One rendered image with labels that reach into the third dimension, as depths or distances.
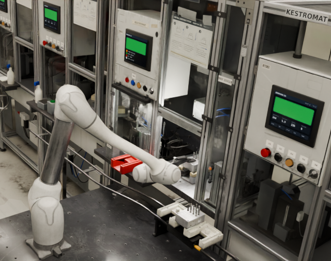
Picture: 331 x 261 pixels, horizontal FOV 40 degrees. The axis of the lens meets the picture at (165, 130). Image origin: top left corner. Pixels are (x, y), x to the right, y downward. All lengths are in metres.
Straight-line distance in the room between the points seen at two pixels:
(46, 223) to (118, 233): 0.46
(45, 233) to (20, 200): 1.85
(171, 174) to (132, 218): 0.56
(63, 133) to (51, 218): 0.44
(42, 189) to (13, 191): 1.88
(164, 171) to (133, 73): 0.72
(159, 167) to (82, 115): 0.47
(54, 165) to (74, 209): 0.45
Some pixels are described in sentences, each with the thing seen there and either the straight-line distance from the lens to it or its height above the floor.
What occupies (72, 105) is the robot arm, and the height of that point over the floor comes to 1.47.
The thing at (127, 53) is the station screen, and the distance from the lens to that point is 2.76.
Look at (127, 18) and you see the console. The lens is 2.77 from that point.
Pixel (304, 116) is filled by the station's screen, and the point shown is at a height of 1.62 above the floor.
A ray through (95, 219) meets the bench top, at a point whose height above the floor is 0.68.
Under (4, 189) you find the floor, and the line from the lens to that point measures 4.45.
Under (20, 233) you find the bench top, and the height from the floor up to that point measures 0.68.
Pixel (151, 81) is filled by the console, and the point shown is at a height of 1.48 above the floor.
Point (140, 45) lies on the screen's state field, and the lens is 2.64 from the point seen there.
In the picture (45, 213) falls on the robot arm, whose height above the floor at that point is 0.92.
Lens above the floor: 2.23
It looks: 23 degrees down
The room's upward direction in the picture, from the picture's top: 5 degrees clockwise
